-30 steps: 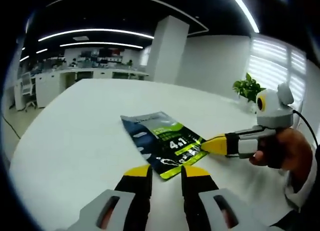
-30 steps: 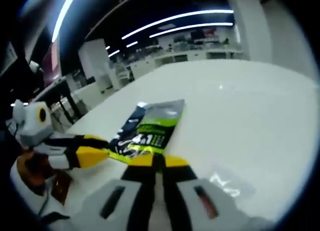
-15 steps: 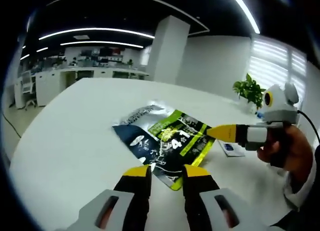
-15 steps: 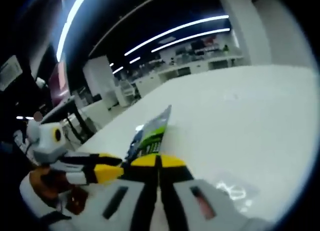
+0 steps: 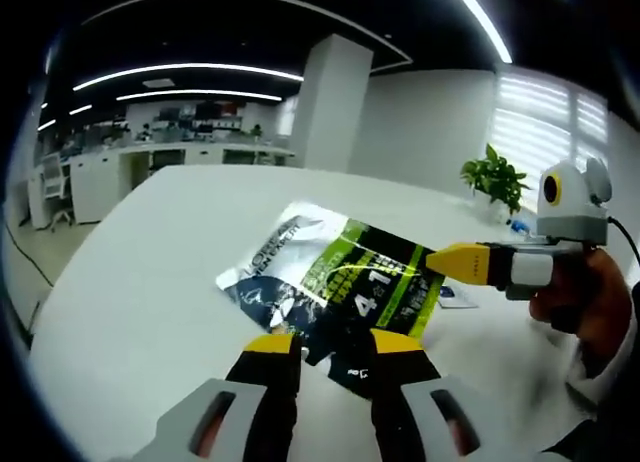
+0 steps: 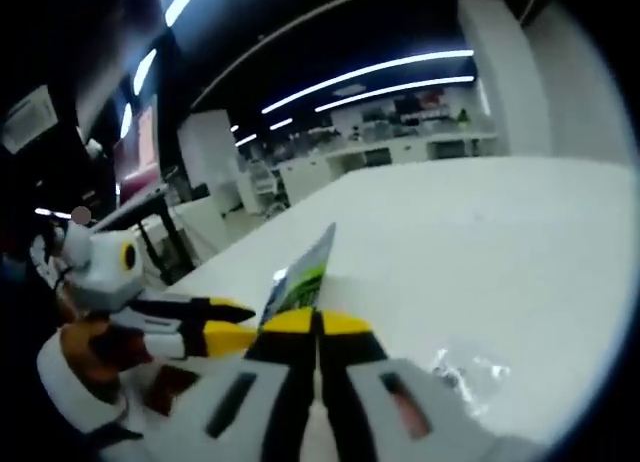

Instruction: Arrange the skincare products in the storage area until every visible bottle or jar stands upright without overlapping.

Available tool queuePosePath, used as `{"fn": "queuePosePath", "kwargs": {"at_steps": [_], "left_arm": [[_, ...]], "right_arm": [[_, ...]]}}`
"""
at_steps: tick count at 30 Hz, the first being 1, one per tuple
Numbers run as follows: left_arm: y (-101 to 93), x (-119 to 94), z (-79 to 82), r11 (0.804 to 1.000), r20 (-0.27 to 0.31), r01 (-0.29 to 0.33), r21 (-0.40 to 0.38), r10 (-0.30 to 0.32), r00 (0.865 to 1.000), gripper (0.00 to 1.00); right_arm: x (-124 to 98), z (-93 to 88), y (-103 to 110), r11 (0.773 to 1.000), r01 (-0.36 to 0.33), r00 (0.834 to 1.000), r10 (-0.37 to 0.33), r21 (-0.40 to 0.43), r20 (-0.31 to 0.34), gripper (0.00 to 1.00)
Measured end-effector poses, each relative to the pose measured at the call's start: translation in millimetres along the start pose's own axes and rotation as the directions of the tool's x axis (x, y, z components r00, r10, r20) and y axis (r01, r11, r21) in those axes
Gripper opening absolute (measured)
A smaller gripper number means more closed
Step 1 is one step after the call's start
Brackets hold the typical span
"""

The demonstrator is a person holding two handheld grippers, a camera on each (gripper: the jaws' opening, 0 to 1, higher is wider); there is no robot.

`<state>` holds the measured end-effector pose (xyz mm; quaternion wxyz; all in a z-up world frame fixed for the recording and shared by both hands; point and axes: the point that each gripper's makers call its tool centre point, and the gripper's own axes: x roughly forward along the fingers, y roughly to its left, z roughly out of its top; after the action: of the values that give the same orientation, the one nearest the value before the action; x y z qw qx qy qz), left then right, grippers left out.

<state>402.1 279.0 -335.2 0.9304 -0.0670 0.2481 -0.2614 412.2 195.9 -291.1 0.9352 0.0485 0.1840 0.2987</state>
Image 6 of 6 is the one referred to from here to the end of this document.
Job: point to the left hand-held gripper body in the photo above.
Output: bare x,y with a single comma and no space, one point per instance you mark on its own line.
102,269

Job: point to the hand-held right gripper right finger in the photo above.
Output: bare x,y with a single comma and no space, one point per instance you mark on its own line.
450,434

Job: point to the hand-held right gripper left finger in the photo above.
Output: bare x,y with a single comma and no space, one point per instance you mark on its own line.
175,432

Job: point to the gold skincare sachet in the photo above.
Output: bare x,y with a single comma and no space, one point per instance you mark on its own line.
170,387

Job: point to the green skincare packet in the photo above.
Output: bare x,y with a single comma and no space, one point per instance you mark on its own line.
307,277

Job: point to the person's left hand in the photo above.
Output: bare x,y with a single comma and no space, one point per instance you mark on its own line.
82,344

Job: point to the person's right hand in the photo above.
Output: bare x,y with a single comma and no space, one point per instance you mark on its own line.
316,437

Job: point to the monitor with pink screen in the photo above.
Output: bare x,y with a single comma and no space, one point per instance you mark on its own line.
142,147

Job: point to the white office chair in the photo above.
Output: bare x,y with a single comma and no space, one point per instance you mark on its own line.
265,182

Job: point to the white square pillar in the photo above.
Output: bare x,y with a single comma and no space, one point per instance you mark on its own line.
210,152
500,72

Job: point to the ceiling air conditioner unit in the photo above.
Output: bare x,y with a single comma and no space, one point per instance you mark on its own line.
30,114

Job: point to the white office counter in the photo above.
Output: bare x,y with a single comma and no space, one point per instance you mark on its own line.
400,147

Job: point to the ceiling light strip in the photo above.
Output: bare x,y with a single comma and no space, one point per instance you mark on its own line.
375,72
400,89

